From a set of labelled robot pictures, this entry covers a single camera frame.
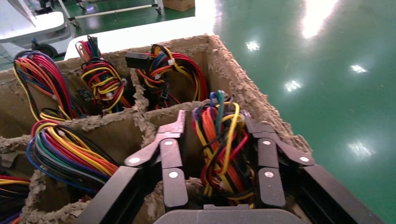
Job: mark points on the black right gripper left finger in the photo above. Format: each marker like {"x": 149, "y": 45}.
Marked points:
{"x": 171, "y": 154}

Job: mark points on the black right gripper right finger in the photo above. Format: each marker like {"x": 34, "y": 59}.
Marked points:
{"x": 268, "y": 154}

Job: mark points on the white wheeled metal frame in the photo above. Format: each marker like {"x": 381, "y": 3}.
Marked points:
{"x": 114, "y": 11}

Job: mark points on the brown cardboard divider box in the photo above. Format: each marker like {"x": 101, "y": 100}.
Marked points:
{"x": 241, "y": 80}

